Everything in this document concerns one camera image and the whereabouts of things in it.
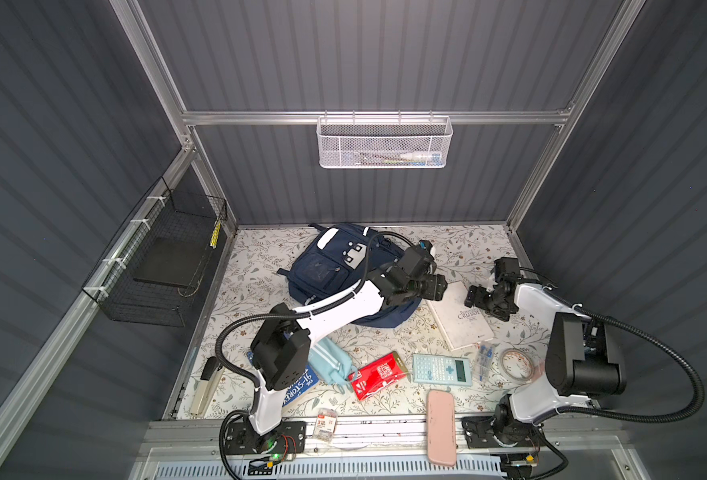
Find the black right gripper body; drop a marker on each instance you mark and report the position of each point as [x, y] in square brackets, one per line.
[497, 308]

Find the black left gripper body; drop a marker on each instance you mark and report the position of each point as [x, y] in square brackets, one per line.
[411, 288]

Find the white notebook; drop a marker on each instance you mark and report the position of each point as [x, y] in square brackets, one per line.
[460, 326]

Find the navy blue student backpack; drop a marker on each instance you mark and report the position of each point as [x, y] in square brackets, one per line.
[334, 262]

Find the light teal pencil pouch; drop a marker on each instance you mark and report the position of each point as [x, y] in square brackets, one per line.
[331, 364]

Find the blue treehouse storybook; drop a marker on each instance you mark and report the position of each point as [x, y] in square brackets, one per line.
[307, 380]

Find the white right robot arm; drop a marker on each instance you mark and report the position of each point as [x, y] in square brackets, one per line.
[582, 362]

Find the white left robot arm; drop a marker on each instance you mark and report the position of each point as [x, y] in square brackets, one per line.
[281, 346]

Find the clear pen pack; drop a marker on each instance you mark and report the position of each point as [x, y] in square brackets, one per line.
[485, 360]

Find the clear tape roll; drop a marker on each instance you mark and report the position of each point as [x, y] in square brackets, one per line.
[519, 365]

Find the teal calculator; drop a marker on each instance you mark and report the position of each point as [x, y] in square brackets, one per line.
[441, 370]

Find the red snack packet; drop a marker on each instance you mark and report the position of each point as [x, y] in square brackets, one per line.
[377, 375]

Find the pink pencil case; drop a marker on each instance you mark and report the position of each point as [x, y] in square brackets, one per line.
[441, 432]

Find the white marker in basket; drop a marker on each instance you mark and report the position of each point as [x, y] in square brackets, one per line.
[423, 157]

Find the small clear eraser box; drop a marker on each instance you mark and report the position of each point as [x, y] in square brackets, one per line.
[325, 425]

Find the beige stapler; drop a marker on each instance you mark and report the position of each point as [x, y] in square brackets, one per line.
[205, 387]

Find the white wire mesh basket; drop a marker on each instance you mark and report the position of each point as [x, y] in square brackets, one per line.
[373, 142]

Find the black wire wall basket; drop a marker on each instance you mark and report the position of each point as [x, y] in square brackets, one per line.
[163, 261]

